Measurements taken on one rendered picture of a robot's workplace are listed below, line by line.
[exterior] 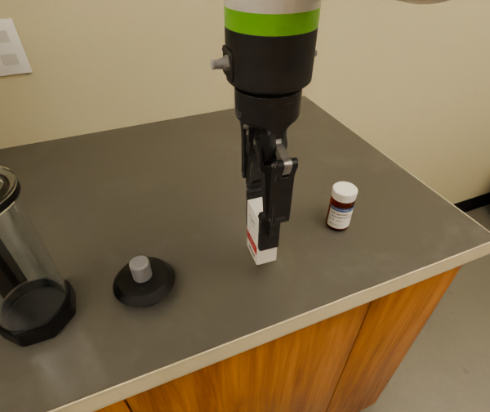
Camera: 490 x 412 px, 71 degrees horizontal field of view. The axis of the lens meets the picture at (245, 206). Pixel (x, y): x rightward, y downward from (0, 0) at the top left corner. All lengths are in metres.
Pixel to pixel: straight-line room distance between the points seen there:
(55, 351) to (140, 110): 0.69
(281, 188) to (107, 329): 0.32
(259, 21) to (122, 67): 0.70
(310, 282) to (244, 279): 0.11
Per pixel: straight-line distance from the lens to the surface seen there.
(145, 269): 0.52
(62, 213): 0.76
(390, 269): 0.62
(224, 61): 0.37
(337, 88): 1.29
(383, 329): 0.86
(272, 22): 0.34
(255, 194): 0.50
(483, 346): 1.86
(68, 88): 1.02
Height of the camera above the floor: 1.38
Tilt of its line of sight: 40 degrees down
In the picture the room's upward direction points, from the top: straight up
